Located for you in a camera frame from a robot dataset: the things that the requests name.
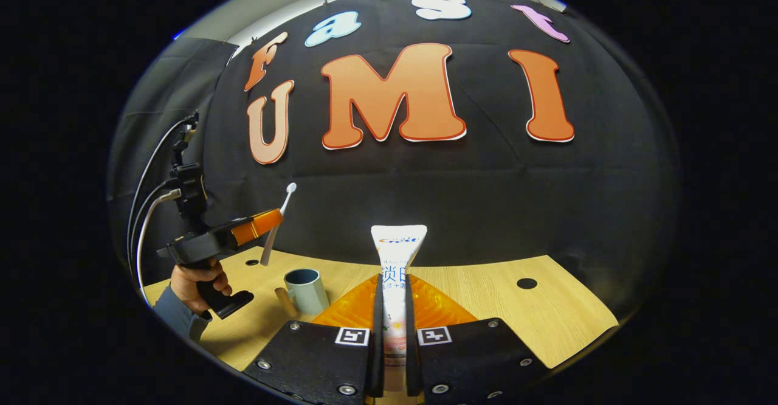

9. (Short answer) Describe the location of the wooden desktop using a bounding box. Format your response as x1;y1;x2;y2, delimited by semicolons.
143;247;619;405

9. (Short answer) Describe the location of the grey cable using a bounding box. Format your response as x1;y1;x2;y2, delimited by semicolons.
126;118;189;278

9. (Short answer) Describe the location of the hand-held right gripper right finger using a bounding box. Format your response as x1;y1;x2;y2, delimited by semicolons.
406;274;551;405

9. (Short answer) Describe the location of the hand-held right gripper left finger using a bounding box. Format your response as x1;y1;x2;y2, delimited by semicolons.
243;274;385;405

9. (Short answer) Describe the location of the pale green cup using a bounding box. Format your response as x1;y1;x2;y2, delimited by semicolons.
275;268;330;319

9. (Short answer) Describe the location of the white cable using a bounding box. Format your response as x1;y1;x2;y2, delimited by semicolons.
135;189;183;305

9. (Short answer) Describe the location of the white toothpaste tube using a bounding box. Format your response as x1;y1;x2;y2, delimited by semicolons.
371;224;428;393

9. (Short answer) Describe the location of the white toothbrush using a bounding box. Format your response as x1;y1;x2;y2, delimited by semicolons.
260;182;297;266

